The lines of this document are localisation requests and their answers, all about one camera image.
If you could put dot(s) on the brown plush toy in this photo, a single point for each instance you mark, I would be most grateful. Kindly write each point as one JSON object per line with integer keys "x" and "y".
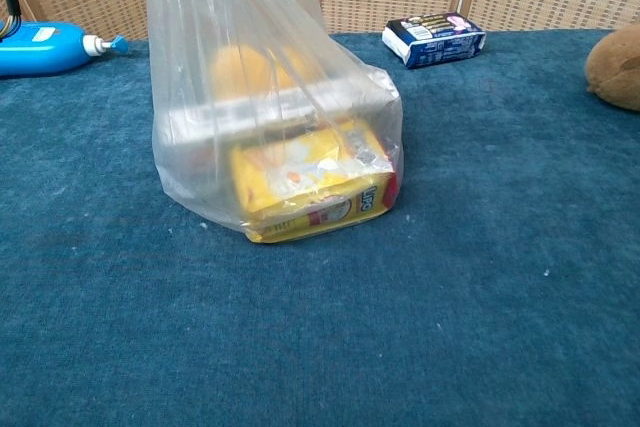
{"x": 617, "y": 72}

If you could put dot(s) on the translucent plastic box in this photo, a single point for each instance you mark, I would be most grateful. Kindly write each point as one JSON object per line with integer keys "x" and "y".
{"x": 240, "y": 117}

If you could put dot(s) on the blue table cloth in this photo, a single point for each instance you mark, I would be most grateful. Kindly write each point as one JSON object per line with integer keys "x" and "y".
{"x": 350, "y": 322}

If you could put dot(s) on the clear plastic bag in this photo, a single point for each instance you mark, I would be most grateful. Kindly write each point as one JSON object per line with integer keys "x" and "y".
{"x": 200, "y": 97}

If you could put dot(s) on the dark blue tissue packet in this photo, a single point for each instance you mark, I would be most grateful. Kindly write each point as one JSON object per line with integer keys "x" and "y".
{"x": 435, "y": 42}

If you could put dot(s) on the orange round bread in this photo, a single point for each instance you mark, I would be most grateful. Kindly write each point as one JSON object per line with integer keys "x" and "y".
{"x": 245, "y": 69}

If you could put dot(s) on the yellow snack box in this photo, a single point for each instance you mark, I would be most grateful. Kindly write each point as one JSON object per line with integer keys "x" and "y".
{"x": 310, "y": 197}

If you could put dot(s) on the blue pump bottle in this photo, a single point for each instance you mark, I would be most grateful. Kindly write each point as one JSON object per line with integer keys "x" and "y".
{"x": 45, "y": 49}

